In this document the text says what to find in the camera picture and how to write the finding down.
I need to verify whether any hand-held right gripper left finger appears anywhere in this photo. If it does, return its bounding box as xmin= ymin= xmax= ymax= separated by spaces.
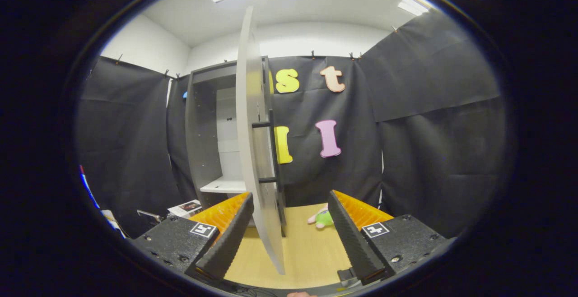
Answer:
xmin=131 ymin=192 xmax=255 ymax=282

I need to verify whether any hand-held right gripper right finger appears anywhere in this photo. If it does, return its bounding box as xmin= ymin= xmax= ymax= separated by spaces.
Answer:
xmin=328 ymin=190 xmax=447 ymax=286

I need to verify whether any metal bar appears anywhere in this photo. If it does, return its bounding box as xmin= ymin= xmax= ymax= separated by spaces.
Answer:
xmin=137 ymin=209 xmax=164 ymax=223

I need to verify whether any black backdrop cloth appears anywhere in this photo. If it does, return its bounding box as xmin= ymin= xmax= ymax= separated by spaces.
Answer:
xmin=75 ymin=8 xmax=508 ymax=239

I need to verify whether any white book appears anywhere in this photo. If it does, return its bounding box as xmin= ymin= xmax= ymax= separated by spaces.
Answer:
xmin=167 ymin=200 xmax=203 ymax=218

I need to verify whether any coloured board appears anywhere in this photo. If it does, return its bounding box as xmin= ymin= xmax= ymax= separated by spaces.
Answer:
xmin=79 ymin=165 xmax=101 ymax=210

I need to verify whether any white box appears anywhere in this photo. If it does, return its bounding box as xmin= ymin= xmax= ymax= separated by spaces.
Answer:
xmin=100 ymin=209 xmax=128 ymax=239

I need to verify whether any dark grey cabinet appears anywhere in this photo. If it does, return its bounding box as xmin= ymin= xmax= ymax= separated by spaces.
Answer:
xmin=184 ymin=56 xmax=288 ymax=238

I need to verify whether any beige cabinet door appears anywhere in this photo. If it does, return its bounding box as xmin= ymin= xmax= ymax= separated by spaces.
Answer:
xmin=236 ymin=6 xmax=287 ymax=276

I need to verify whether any green and pink plush toy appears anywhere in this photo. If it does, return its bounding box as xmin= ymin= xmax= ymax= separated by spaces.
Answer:
xmin=308 ymin=203 xmax=336 ymax=230

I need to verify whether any black cabinet door handle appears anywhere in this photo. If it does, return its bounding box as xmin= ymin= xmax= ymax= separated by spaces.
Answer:
xmin=252 ymin=109 xmax=280 ymax=195

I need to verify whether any small ceiling light panel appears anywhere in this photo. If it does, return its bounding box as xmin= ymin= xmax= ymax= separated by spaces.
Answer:
xmin=397 ymin=0 xmax=429 ymax=16

